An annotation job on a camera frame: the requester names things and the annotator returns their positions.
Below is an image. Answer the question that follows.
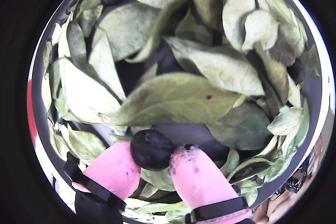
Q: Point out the dark grey shallow bowl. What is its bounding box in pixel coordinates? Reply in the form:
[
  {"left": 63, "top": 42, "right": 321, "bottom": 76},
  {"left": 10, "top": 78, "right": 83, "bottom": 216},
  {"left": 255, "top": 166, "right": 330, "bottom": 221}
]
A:
[{"left": 31, "top": 0, "right": 325, "bottom": 224}]

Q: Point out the pile of green leaves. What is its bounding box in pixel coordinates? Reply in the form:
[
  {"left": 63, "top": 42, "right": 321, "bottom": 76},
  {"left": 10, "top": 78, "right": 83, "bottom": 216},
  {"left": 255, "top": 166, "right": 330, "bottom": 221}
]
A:
[{"left": 41, "top": 0, "right": 320, "bottom": 222}]

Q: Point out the pink-tipped black gripper finger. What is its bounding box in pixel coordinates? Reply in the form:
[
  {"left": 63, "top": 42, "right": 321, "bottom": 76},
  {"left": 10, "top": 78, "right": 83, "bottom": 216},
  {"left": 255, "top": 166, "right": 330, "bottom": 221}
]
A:
[
  {"left": 62, "top": 140, "right": 142, "bottom": 224},
  {"left": 170, "top": 143, "right": 254, "bottom": 224}
]

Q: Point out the red collapsible silicone cup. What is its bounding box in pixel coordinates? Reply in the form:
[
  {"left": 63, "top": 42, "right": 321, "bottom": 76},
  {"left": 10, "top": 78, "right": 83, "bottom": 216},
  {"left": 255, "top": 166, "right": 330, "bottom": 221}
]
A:
[{"left": 27, "top": 79, "right": 39, "bottom": 145}]

